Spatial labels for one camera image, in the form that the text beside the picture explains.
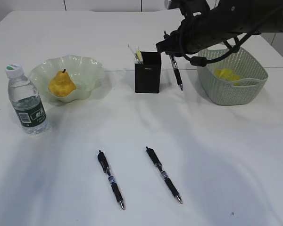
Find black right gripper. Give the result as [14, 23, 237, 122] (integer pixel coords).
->
[156, 0, 245, 57]

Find black pen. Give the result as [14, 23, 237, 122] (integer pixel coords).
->
[146, 147, 183, 204]
[97, 150, 125, 210]
[163, 30, 184, 91]

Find yellow utility knife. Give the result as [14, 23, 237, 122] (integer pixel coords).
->
[135, 46, 143, 64]

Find transparent plastic ruler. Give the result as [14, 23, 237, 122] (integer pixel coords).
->
[128, 44, 139, 60]

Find yellow pear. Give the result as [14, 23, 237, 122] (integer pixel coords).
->
[48, 69, 76, 97]

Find clear water bottle green label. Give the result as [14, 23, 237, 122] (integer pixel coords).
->
[5, 64, 50, 134]

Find blue black right robot arm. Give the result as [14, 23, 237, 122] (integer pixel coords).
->
[156, 0, 283, 56]

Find black square pen holder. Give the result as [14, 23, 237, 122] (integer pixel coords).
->
[134, 51, 161, 94]

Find green woven plastic basket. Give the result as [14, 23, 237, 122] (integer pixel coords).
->
[197, 48, 268, 105]

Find green wavy glass plate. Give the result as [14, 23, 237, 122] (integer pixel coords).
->
[27, 55, 104, 103]

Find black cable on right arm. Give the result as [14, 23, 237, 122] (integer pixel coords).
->
[178, 0, 283, 68]

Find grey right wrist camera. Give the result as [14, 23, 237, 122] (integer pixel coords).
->
[164, 0, 182, 10]

